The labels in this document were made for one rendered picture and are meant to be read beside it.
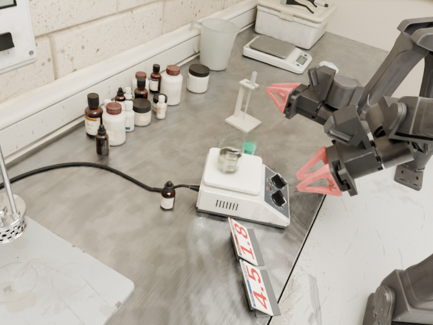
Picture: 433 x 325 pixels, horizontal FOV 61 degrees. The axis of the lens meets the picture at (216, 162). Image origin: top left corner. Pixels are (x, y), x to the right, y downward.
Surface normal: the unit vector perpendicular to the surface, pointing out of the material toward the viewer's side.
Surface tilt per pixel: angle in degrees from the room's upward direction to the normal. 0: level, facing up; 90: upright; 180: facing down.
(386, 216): 0
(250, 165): 0
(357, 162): 90
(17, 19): 90
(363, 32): 90
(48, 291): 0
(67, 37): 90
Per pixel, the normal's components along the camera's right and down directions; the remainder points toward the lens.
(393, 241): 0.16, -0.76
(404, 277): -0.98, -0.17
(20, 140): 0.87, 0.41
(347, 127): -0.12, 0.62
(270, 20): -0.46, 0.54
